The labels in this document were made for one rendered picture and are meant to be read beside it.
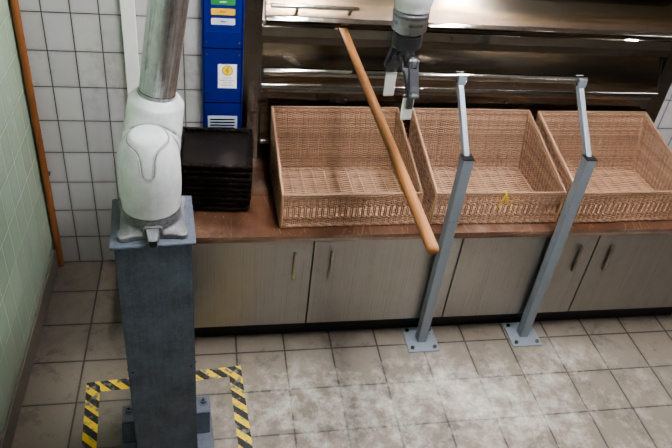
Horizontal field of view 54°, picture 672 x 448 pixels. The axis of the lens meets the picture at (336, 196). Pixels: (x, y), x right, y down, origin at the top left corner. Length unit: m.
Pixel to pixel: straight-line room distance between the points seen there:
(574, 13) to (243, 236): 1.61
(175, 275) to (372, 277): 1.06
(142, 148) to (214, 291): 1.09
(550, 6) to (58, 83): 1.98
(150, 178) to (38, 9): 1.15
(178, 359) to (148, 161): 0.70
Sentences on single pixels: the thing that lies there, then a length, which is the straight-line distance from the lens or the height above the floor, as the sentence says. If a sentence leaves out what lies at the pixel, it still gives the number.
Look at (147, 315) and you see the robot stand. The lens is 1.99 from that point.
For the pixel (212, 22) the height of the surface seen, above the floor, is 1.20.
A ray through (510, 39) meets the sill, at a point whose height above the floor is 1.16.
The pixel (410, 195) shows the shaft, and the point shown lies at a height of 1.20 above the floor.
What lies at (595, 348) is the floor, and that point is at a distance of 3.28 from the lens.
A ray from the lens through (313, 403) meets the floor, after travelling 2.71.
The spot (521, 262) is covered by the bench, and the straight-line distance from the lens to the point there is 2.90.
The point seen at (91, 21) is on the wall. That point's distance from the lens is 2.69.
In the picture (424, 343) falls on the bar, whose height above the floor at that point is 0.01.
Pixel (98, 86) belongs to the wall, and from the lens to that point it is 2.80.
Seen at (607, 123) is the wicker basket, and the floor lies 0.80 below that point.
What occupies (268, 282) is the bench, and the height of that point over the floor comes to 0.34.
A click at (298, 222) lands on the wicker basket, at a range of 2.53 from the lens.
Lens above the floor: 2.15
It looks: 35 degrees down
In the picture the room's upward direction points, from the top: 7 degrees clockwise
